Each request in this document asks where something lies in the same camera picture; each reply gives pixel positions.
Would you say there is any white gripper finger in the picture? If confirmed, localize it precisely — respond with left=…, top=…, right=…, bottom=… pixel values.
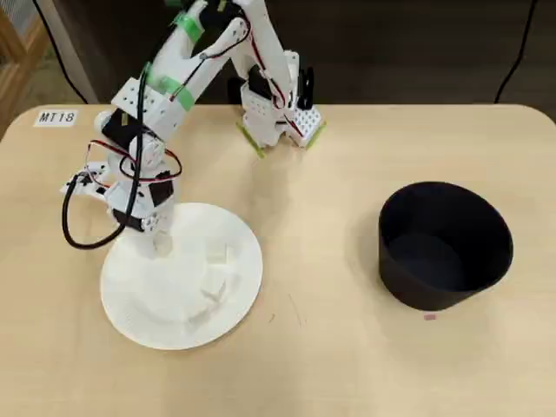
left=132, top=229, right=160, bottom=261

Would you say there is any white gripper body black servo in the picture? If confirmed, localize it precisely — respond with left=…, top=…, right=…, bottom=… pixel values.
left=106, top=174, right=175, bottom=235

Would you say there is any white paper plate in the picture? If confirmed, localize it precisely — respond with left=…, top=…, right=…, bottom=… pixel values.
left=99, top=202, right=265, bottom=351

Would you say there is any black pot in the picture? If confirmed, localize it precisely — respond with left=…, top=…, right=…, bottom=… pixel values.
left=377, top=181, right=514, bottom=313

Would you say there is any white MT18 label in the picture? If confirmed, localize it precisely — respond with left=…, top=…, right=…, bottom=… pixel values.
left=33, top=108, right=78, bottom=128

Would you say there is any green tape strip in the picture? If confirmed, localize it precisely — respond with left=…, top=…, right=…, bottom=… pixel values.
left=306, top=119, right=328, bottom=151
left=236, top=123, right=266, bottom=160

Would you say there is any black table clamp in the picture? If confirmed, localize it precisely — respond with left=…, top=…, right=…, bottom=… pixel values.
left=297, top=67, right=316, bottom=109

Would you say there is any red white servo wire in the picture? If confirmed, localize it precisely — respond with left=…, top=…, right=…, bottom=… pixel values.
left=84, top=141, right=183, bottom=183

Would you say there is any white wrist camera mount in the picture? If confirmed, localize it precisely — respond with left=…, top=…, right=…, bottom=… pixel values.
left=58, top=162, right=112, bottom=205

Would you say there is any light grey post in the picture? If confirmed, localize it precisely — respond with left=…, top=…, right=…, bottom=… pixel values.
left=36, top=0, right=100, bottom=104

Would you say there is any thin black background cable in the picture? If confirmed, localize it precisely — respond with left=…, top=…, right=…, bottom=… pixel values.
left=494, top=0, right=539, bottom=104
left=36, top=0, right=88, bottom=101

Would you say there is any white perforated base plate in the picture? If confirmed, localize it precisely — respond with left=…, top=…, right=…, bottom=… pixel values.
left=236, top=106, right=327, bottom=160

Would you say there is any light wooden frame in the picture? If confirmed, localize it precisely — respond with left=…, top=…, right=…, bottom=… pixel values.
left=0, top=6, right=49, bottom=140

